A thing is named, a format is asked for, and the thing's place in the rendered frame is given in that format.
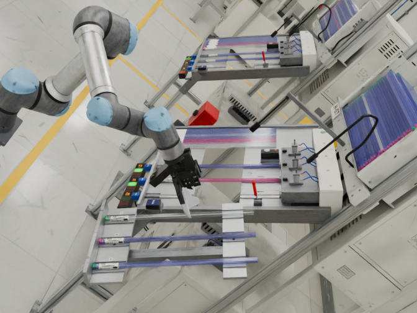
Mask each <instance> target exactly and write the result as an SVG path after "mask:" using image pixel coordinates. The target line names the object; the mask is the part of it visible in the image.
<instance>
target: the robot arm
mask: <svg viewBox="0 0 417 313"><path fill-rule="evenodd" d="M73 36H74V40H75V42H76V43H77V44H79V48H80V52H79V53H78V54H77V55H76V56H75V57H74V58H73V59H72V60H71V61H70V62H69V63H68V64H67V65H66V66H65V67H64V68H63V69H62V70H61V71H60V72H59V73H58V74H57V75H56V76H49V77H48V78H47V79H46V80H45V81H39V80H38V78H37V77H36V75H35V74H33V73H31V71H29V70H26V69H24V68H12V69H10V70H9V71H8V72H7V73H6V74H5V75H4V76H3V77H2V78H1V80H0V133H6V132H9V131H10V130H11V129H12V128H13V126H14V125H15V122H16V119H17V114H18V112H19V111H20V110H21V109H22V108H25V109H29V110H32V111H36V112H40V113H42V114H46V115H48V116H55V117H59V116H62V115H64V114H66V113H67V112H68V110H69V108H70V105H71V103H72V99H73V98H72V96H73V91H74V90H75V89H76V88H77V87H78V86H79V85H81V84H82V83H83V82H84V81H85V80H86V79H87V83H88V86H89V91H90V94H91V100H90V101H89V102H88V104H87V108H86V109H87V111H86V115H87V118H88V119H89V120H90V121H91V122H94V123H96V124H98V125H101V126H106V127H110V128H113V129H117V130H120V131H122V132H126V133H128V134H130V135H136V136H141V137H146V138H152V139H153V141H154V143H155V145H156V147H157V149H158V151H159V154H160V155H161V158H162V159H163V160H164V162H165V164H164V165H162V166H161V167H160V168H159V169H158V170H156V171H155V172H154V173H153V174H152V175H151V176H150V182H149V184H151V185H152V186H153V187H154V188H155V187H157V185H159V184H160V183H161V182H162V181H163V180H164V179H166V178H167V177H168V176H169V175H171V176H172V181H173V184H174V187H175V190H176V194H177V197H178V200H179V202H180V205H181V207H182V209H183V211H184V213H185V215H186V216H188V218H191V214H190V211H189V209H191V208H192V207H194V206H196V205H198V204H199V202H200V200H199V198H198V197H194V196H192V195H191V192H190V191H189V190H188V189H193V186H194V187H196V186H200V185H201V183H200V181H199V179H200V178H201V174H200V173H201V172H202V171H201V169H200V166H199V164H198V162H197V160H194V159H193V157H192V155H191V149H190V147H189V148H185V149H184V146H183V144H182V142H181V139H180V138H179V135H178V133H177V130H176V128H175V126H174V123H173V120H172V117H171V116H170V115H169V112H168V110H167V109H166V108H164V107H154V108H152V109H150V110H149V111H147V112H142V111H138V110H136V109H133V108H131V107H127V106H124V105H121V104H119V101H118V98H117V94H116V91H115V86H114V82H113V79H112V75H111V72H110V67H109V62H108V60H113V59H114V58H115V57H117V56H118V55H119V54H120V53H121V54H122V55H129V54H131V53H132V52H133V50H134V49H135V47H136V44H137V40H138V29H137V27H136V25H135V24H134V23H133V22H131V21H129V20H128V19H125V18H123V17H121V16H119V15H117V14H115V13H113V12H111V11H109V10H107V9H105V8H103V7H101V6H88V7H85V8H83V9H82V10H80V11H79V12H78V13H77V15H76V17H75V18H74V21H73ZM197 182H198V183H197ZM182 188H187V189H184V190H182Z"/></svg>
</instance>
